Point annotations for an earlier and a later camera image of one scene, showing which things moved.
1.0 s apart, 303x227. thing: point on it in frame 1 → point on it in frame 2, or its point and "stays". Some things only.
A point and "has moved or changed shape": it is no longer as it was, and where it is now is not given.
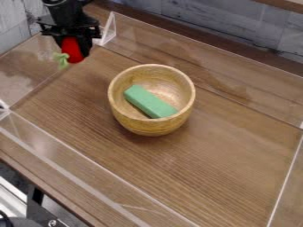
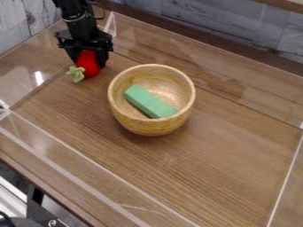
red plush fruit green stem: [72, 51] has moved or changed shape
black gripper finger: [85, 41] → [100, 52]
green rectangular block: [145, 101] stays
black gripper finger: [59, 38] → [73, 53]
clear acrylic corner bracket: [108, 31] stays
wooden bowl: [151, 98] stays
